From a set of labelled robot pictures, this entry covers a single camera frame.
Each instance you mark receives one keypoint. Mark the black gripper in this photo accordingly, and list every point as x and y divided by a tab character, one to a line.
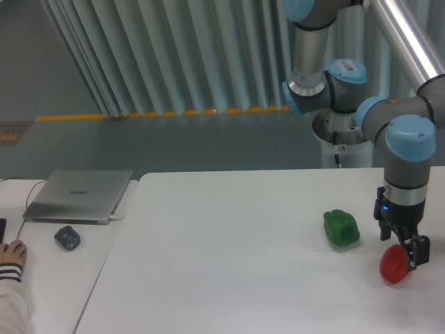
403	220

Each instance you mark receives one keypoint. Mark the red bell pepper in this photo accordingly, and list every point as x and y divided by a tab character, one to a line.
393	264

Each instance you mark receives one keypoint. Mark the beige sleeved forearm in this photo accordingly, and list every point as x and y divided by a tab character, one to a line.
14	300

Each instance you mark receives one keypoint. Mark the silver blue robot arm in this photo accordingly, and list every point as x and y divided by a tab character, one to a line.
405	132

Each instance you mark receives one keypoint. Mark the person's hand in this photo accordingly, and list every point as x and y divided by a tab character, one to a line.
13	257

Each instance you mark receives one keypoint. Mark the green bell pepper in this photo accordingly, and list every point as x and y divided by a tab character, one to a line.
341	228

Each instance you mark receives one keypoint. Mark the silver closed laptop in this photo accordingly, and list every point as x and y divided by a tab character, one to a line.
79	196

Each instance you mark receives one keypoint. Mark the black phone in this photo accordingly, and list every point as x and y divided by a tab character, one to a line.
3	223

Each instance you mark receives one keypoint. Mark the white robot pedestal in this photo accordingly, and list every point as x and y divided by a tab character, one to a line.
343	144

